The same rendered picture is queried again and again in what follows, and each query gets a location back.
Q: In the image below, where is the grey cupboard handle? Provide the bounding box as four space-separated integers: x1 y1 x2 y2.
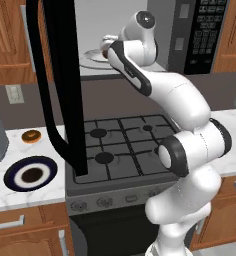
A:
58 229 70 256
20 4 37 73
195 217 207 236

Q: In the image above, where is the wooden wall cupboard door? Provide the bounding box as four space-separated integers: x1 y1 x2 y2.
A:
212 0 236 74
0 0 38 87

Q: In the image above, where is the brown glazed donut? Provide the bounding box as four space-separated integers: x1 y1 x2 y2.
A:
21 129 43 145

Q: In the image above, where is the blue and white plate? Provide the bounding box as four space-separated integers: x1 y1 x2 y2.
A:
3 155 59 193

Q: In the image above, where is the black microwave door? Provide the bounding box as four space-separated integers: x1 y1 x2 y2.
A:
41 0 90 177

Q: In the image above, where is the grey microwave oven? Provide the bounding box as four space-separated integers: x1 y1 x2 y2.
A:
73 0 230 82

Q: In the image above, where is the grey gas hob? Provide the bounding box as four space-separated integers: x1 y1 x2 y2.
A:
64 114 191 217

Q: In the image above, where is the wooden drawer front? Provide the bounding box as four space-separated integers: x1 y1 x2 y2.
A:
0 202 70 238
219 174 236 198

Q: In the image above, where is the black oven door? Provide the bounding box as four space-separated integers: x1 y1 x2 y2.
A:
69 204 164 256

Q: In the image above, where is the wooden base cupboard door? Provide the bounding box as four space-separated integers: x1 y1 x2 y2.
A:
189 194 236 252
0 226 75 256

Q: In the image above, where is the white microwave turntable plate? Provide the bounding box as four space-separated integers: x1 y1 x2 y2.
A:
79 48 124 71

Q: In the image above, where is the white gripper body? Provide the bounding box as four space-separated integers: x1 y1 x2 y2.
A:
100 34 120 52

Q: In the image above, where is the grey hob knob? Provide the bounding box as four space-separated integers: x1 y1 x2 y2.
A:
148 188 162 198
71 200 88 213
96 196 114 208

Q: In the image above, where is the white wall socket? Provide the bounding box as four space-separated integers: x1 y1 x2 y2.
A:
4 84 25 105

